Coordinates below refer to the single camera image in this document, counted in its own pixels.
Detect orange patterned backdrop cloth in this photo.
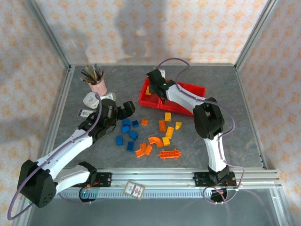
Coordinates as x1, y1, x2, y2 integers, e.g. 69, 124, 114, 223
0, 0, 301, 198

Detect pink cup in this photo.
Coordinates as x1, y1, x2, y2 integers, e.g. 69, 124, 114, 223
89, 76, 108, 97

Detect small black and white card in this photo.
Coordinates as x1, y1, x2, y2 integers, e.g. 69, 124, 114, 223
78, 108, 95, 118

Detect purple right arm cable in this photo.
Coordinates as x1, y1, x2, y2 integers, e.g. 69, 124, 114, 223
157, 57, 246, 205

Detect white square clock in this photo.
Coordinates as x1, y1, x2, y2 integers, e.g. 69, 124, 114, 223
83, 92, 103, 110

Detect aluminium side rail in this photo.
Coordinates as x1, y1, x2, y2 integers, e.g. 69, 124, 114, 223
235, 67, 270, 170
30, 67, 76, 171

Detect aluminium frame post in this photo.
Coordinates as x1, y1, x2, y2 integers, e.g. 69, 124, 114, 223
24, 0, 72, 71
234, 0, 280, 71

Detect wide aluminium mounting rail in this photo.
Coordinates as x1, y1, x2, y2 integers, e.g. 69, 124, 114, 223
28, 167, 283, 189

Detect grey slotted cable duct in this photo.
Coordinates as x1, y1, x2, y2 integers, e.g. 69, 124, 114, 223
57, 189, 212, 199

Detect orange arch lego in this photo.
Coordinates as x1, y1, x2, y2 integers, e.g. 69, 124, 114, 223
148, 137, 164, 148

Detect red three-compartment bin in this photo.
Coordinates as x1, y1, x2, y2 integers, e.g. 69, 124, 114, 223
138, 76, 207, 116

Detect playing card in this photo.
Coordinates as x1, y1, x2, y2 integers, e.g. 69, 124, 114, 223
124, 180, 146, 201

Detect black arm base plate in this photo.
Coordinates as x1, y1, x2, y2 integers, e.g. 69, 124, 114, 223
94, 172, 112, 188
194, 171, 237, 188

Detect orange lego plate with holes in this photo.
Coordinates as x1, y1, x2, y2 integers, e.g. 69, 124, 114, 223
158, 148, 183, 161

